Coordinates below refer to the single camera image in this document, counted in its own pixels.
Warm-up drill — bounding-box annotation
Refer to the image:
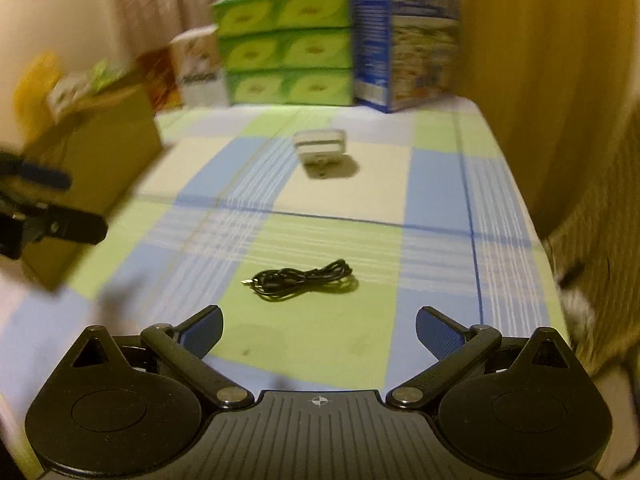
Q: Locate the yellow plastic bag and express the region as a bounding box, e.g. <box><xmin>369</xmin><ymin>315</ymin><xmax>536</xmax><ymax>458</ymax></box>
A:
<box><xmin>13</xmin><ymin>50</ymin><xmax>63</xmax><ymax>144</ymax></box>

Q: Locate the open brown cardboard box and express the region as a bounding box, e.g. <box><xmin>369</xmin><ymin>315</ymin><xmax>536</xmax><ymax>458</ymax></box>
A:
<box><xmin>19</xmin><ymin>81</ymin><xmax>166</xmax><ymax>294</ymax></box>

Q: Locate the dark red gift box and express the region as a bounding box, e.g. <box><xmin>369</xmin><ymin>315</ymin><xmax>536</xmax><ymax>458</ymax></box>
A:
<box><xmin>136</xmin><ymin>47</ymin><xmax>182</xmax><ymax>112</ymax></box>

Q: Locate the checked tablecloth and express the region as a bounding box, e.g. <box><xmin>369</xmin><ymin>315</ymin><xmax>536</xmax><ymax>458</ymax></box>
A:
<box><xmin>1</xmin><ymin>98</ymin><xmax>564</xmax><ymax>416</ymax></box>

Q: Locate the white product box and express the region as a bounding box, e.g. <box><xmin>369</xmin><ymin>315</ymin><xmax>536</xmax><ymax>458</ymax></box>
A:
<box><xmin>169</xmin><ymin>25</ymin><xmax>230</xmax><ymax>108</ymax></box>

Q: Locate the white small charger box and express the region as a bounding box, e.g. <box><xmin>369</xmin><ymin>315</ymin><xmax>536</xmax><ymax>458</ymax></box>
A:
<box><xmin>292</xmin><ymin>128</ymin><xmax>355</xmax><ymax>179</ymax></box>

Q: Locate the green tissue multipack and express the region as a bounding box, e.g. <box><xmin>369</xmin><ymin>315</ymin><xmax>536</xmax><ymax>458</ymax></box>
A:
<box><xmin>212</xmin><ymin>0</ymin><xmax>354</xmax><ymax>106</ymax></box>

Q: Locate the ochre curtain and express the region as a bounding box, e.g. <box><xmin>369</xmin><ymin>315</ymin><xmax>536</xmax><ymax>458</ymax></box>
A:
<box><xmin>459</xmin><ymin>0</ymin><xmax>639</xmax><ymax>237</ymax></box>

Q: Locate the blue milk carton box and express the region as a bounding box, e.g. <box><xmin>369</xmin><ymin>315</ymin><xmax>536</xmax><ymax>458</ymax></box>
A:
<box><xmin>352</xmin><ymin>0</ymin><xmax>460</xmax><ymax>113</ymax></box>

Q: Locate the black coiled cable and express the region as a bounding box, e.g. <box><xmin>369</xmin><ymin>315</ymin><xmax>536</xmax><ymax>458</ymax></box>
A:
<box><xmin>240</xmin><ymin>258</ymin><xmax>355</xmax><ymax>300</ymax></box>

